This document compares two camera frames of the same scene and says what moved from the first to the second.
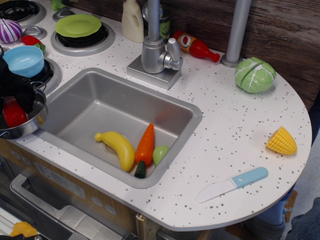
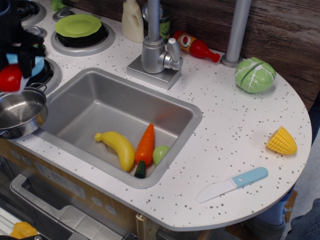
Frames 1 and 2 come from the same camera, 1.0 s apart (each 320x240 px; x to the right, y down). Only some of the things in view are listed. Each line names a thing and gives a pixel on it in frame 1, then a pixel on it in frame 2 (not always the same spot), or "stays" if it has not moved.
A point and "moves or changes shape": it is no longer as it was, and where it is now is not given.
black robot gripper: (14, 85) to (13, 41)
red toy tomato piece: (14, 115) moves or changes shape
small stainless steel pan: (36, 118) stays
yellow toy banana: (121, 145) stays
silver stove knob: (35, 31) stays
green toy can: (164, 29) stays
